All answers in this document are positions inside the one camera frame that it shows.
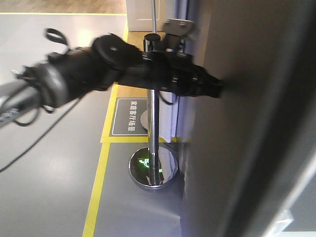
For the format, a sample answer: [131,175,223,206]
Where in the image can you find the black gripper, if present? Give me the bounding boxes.
[118,51,223,98]

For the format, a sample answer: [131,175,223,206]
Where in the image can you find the fridge door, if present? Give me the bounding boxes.
[181,0,316,237]

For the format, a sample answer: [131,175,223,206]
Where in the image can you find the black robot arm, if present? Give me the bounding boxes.
[0,34,223,126]

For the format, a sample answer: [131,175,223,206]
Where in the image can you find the grey floor sign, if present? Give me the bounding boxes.
[110,98,147,136]

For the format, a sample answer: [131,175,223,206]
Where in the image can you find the chrome stanchion post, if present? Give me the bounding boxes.
[128,0,178,191]

